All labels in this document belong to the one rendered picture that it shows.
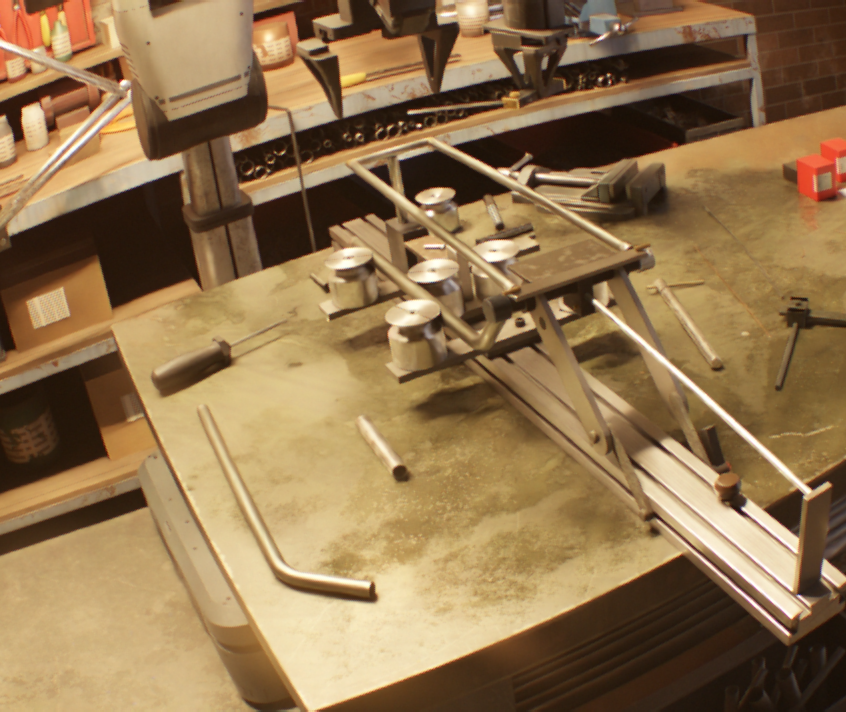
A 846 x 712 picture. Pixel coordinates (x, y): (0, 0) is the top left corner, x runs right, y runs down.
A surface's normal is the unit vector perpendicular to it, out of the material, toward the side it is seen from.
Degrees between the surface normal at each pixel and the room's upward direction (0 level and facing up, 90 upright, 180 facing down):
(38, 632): 0
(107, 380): 92
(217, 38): 90
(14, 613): 0
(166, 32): 90
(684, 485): 0
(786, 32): 90
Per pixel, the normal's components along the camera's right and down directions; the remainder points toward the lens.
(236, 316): -0.15, -0.88
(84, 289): 0.36, 0.38
